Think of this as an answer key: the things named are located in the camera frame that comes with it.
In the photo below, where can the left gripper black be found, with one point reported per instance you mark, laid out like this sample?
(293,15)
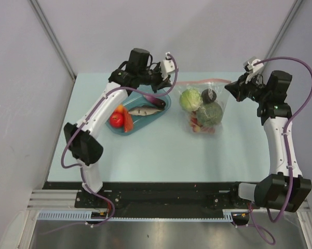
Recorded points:
(161,84)

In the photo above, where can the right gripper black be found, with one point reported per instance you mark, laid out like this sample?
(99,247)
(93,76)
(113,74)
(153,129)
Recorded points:
(238,88)

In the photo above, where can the green cabbage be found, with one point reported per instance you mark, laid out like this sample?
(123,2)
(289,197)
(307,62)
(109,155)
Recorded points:
(190,99)

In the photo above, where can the clear zip top bag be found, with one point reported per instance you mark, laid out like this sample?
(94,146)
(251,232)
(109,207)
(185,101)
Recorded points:
(203,103)

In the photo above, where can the green striped melon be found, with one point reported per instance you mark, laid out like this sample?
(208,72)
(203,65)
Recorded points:
(209,114)

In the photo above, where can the red cherry tomato bunch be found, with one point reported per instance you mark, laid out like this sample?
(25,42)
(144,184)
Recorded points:
(199,128)

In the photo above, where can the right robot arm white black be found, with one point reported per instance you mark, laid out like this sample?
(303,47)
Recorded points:
(285,188)

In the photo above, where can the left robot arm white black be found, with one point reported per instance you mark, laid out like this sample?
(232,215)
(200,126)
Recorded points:
(81,137)

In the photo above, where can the purple eggplant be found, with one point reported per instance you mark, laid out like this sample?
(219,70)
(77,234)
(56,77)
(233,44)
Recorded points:
(159,103)

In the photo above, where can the teal plastic tray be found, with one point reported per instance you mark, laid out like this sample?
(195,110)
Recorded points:
(136,99)

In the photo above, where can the grey fish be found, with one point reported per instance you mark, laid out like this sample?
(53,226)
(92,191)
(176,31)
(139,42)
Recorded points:
(144,110)

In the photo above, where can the orange peach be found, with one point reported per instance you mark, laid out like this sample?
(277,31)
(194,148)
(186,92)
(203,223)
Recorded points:
(120,109)

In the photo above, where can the red apple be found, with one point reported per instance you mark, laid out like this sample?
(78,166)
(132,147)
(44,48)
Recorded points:
(117,120)

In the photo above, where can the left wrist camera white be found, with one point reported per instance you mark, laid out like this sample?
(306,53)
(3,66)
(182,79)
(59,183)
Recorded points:
(167,66)

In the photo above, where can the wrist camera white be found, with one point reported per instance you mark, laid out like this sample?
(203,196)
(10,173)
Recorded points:
(167,66)
(252,66)

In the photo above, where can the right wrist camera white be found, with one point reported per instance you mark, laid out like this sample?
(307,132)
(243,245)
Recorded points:
(252,66)

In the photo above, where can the right aluminium frame post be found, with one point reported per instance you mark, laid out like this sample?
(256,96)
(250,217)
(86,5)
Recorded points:
(295,8)

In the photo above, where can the aluminium frame post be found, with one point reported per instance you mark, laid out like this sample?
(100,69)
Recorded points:
(295,8)
(41,16)

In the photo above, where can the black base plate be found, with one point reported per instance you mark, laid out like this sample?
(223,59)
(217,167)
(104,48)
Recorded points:
(231,187)

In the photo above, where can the left aluminium frame post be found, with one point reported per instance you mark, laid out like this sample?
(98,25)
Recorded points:
(41,16)

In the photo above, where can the aluminium rail front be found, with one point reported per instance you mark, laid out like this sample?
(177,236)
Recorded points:
(52,199)

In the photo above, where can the light blue cable duct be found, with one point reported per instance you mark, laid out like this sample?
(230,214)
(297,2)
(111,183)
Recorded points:
(98,216)

